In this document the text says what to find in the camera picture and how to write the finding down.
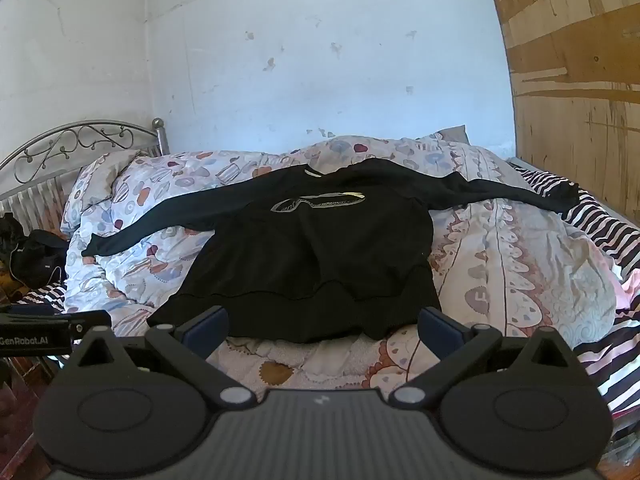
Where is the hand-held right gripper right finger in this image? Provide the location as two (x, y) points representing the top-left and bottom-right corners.
(388, 306), (582, 409)

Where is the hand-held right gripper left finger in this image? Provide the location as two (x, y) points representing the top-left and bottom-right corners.
(69, 305), (255, 409)

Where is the black long-sleeve sweater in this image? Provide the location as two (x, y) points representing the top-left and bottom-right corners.
(81, 157), (581, 345)

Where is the pile of black clothes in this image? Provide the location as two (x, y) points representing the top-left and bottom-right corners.
(0, 212), (68, 291)

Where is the patterned white duvet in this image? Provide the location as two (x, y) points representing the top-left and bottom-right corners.
(60, 132), (621, 396)

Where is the tan pillow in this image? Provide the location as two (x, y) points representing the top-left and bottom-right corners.
(62, 149), (143, 233)

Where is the metal bed headboard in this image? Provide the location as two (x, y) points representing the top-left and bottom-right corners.
(0, 117), (171, 221)

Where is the pink cloth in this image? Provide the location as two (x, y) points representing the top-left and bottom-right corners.
(612, 267), (640, 321)

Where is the grey pillow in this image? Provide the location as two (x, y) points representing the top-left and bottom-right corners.
(435, 125), (471, 145)

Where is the wooden board panel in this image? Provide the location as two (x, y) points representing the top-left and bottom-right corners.
(482, 0), (640, 211)

